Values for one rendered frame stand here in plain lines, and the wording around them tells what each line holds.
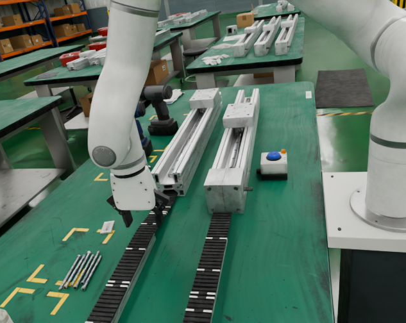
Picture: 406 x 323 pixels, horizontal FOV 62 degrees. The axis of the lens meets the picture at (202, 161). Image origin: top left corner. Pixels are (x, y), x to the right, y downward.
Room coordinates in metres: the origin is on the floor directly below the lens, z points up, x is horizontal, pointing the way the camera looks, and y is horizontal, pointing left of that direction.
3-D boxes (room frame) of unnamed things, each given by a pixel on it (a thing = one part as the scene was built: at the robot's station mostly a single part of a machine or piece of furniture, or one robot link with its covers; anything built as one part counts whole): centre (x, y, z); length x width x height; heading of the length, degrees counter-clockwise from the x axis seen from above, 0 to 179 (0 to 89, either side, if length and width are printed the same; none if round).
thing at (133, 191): (0.71, 0.17, 0.95); 0.10 x 0.07 x 0.11; 74
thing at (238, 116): (1.23, -0.17, 0.87); 0.16 x 0.11 x 0.07; 164
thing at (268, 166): (0.93, -0.21, 0.81); 0.10 x 0.08 x 0.06; 74
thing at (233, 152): (1.23, -0.17, 0.82); 0.80 x 0.10 x 0.09; 164
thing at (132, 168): (0.71, 0.18, 1.01); 0.09 x 0.08 x 0.03; 74
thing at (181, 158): (1.28, 0.01, 0.82); 0.80 x 0.10 x 0.09; 164
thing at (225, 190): (0.80, -0.06, 0.83); 0.12 x 0.09 x 0.10; 74
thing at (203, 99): (1.52, -0.06, 0.87); 0.16 x 0.11 x 0.07; 164
